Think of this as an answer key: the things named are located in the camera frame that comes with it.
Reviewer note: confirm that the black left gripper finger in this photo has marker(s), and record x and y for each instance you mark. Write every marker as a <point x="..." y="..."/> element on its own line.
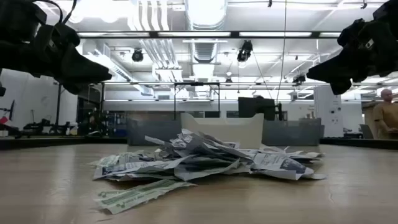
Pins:
<point x="96" y="80"/>
<point x="84" y="70"/>

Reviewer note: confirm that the green print bandage packet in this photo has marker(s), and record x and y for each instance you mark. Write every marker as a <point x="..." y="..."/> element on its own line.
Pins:
<point x="109" y="160"/>
<point x="140" y="194"/>

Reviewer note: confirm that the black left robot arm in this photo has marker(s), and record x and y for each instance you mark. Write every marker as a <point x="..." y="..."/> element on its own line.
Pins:
<point x="1" y="91"/>

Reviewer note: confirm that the black background robot arm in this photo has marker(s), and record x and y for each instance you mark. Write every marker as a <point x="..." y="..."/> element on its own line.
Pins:
<point x="37" y="127"/>

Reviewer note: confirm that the black spot lamp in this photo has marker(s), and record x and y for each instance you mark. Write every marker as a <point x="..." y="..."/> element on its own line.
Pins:
<point x="137" y="56"/>
<point x="299" y="79"/>

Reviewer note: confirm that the white pillar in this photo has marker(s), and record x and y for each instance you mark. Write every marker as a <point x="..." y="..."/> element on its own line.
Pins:
<point x="328" y="109"/>

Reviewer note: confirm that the blue storage shelf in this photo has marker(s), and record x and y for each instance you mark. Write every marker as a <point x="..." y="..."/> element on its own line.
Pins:
<point x="116" y="124"/>

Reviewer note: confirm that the grey office chair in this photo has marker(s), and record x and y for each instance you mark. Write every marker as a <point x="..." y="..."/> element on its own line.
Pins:
<point x="366" y="132"/>

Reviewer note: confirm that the person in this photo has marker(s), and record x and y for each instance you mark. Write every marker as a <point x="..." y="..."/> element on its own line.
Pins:
<point x="385" y="118"/>

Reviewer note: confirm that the red strip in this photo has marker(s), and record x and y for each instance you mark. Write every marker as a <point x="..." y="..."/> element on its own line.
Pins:
<point x="3" y="120"/>

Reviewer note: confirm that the white paper packet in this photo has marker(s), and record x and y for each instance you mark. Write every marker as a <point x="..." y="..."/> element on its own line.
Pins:
<point x="306" y="155"/>

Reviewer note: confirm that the black computer monitor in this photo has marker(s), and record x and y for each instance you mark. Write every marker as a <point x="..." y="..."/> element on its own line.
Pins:
<point x="252" y="109"/>

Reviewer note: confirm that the red print white packet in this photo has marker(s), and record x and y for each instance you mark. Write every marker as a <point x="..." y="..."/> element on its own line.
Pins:
<point x="273" y="150"/>

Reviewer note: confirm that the black overhead light bar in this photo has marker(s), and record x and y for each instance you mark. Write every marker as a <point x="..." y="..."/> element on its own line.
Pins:
<point x="192" y="34"/>

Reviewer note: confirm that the white plastic bin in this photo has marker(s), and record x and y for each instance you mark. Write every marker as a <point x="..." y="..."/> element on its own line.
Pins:
<point x="224" y="132"/>

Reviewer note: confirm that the black vertical post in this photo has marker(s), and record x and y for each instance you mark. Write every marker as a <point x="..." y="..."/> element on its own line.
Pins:
<point x="58" y="105"/>

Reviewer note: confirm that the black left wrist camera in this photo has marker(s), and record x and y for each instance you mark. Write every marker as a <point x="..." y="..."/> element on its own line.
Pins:
<point x="18" y="12"/>

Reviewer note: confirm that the black overhead camera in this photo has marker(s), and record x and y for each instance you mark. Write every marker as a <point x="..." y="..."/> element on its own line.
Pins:
<point x="245" y="49"/>

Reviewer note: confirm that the black metal stand frame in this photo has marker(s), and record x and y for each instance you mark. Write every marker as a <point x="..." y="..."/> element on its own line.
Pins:
<point x="196" y="83"/>

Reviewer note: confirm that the silver ventilation duct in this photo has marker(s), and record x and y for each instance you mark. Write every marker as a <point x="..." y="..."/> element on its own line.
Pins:
<point x="205" y="15"/>

